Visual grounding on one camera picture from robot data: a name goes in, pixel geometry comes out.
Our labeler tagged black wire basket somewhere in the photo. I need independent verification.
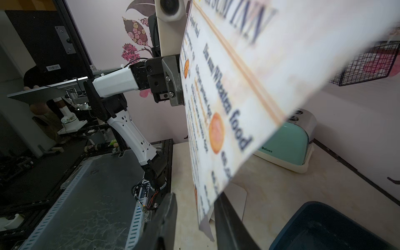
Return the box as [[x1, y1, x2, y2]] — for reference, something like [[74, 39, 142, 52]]
[[329, 41, 400, 86]]

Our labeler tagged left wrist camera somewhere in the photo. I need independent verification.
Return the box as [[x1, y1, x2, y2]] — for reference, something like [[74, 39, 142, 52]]
[[154, 0, 187, 57]]

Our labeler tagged clear acrylic menu holder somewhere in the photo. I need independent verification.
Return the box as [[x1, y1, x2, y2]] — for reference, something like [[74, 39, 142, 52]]
[[224, 182, 248, 220]]

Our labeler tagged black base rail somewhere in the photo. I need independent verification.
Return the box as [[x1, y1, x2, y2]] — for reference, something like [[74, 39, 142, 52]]
[[140, 139, 174, 211]]

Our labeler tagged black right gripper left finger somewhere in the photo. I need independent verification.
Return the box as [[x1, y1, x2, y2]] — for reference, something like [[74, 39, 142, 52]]
[[133, 193, 178, 250]]

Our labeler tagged new dim sum menu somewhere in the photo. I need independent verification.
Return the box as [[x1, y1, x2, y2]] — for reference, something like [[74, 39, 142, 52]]
[[180, 1, 400, 222]]

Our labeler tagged mint green toaster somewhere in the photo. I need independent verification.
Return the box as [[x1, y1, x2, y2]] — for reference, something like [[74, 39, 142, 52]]
[[254, 109, 317, 174]]

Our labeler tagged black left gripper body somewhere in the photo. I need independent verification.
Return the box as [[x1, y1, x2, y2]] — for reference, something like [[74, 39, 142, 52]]
[[129, 54, 184, 106]]

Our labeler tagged white slotted cable duct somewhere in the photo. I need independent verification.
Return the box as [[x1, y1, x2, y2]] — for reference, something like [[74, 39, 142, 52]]
[[18, 156, 94, 250]]

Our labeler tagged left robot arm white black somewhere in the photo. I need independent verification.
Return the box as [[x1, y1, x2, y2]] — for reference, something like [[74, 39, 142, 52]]
[[83, 54, 184, 190]]

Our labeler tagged teal plastic bin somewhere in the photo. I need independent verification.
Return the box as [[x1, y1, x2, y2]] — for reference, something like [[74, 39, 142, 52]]
[[270, 201, 396, 250]]

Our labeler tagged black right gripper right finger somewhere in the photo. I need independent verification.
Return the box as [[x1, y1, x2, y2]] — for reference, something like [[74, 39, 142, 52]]
[[214, 192, 260, 250]]

